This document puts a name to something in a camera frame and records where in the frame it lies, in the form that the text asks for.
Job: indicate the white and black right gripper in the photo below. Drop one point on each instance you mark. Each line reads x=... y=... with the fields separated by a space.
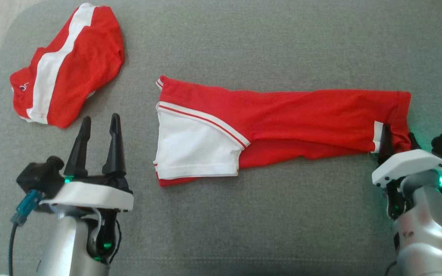
x=413 y=163

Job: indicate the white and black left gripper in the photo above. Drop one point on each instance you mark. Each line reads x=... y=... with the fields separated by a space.
x=90 y=195

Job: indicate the red white-striped basketball shorts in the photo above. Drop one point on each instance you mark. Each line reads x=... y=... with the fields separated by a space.
x=86 y=65

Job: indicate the red and white basketball jersey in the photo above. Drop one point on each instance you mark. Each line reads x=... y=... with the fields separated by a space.
x=282 y=119

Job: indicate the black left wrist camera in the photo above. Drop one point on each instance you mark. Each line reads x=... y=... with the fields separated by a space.
x=38 y=176

